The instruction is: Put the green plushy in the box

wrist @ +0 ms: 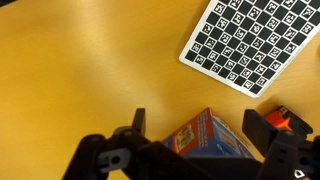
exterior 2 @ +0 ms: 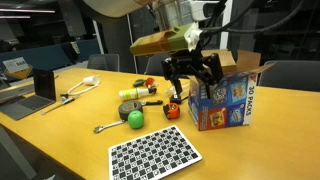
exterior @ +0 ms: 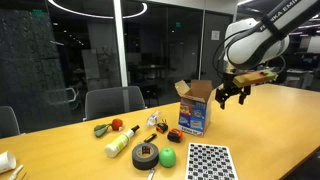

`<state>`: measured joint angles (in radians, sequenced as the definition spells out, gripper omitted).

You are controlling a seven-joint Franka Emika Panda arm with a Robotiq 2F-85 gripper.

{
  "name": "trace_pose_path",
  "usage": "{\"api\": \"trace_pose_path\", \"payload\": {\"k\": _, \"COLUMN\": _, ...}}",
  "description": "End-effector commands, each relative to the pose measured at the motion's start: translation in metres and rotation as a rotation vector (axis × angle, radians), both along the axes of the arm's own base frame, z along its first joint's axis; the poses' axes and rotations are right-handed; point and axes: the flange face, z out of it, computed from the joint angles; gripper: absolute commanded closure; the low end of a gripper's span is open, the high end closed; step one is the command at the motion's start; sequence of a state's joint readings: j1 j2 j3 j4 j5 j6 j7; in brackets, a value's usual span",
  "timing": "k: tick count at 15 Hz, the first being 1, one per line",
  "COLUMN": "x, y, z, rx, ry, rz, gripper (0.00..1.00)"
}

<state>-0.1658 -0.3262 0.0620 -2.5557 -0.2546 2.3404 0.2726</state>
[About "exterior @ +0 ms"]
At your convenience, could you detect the white paper cup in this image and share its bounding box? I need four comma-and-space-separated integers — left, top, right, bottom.
0, 150, 17, 175

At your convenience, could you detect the grey office chair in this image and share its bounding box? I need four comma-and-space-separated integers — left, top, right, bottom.
0, 105, 22, 139
83, 85, 148, 122

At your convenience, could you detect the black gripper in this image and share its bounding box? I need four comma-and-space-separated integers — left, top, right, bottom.
214, 72, 252, 110

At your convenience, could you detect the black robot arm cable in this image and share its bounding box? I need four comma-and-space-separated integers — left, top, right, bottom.
212, 28, 254, 83

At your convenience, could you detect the open cardboard snack box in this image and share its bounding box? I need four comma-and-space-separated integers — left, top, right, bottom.
174, 79, 216, 138

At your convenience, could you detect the white window pillar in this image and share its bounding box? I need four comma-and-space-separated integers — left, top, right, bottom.
112, 0, 129, 88

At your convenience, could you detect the black white calibration board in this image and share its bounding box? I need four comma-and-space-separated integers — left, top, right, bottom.
184, 142, 239, 180

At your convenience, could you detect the small orange black tape measure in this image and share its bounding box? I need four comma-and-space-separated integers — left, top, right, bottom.
155, 120, 169, 135

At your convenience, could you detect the black duct tape roll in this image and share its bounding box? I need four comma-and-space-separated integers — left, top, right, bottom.
131, 142, 160, 171

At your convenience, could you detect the white paper door notice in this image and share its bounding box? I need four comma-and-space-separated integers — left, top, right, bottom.
210, 29, 221, 41

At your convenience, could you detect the black yellow marker pen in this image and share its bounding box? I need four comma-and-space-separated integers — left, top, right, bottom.
143, 132, 158, 144

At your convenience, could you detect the tan wrist camera block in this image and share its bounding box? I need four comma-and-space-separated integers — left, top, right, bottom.
232, 69, 278, 89

